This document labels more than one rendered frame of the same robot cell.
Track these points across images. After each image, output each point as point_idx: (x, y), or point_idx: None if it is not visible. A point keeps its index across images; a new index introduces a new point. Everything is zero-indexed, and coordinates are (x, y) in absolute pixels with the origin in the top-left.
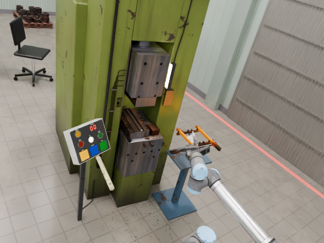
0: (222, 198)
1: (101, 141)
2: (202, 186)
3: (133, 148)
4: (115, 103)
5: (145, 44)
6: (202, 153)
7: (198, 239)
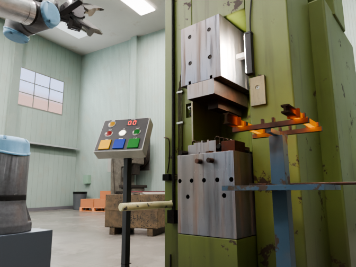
0: None
1: (134, 138)
2: None
3: (185, 167)
4: (185, 112)
5: None
6: (66, 3)
7: None
